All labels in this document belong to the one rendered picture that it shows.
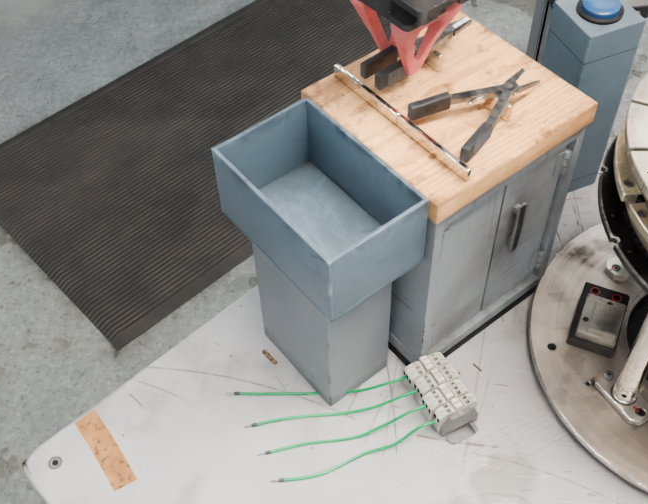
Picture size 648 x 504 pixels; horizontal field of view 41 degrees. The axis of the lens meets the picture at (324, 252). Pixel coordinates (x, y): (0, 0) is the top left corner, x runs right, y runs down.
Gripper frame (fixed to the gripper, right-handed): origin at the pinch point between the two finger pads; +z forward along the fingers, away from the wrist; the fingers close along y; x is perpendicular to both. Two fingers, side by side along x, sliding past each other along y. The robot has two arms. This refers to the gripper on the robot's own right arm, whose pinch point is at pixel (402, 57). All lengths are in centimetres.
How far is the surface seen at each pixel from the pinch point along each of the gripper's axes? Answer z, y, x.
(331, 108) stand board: 2.9, -1.5, -7.3
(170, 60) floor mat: 108, -137, 45
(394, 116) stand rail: 1.9, 3.9, -4.4
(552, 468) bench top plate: 31.4, 29.8, -4.9
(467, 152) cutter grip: 0.2, 12.4, -4.2
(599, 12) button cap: 4.9, 4.0, 24.9
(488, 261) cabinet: 19.1, 12.8, 1.4
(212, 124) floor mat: 108, -107, 39
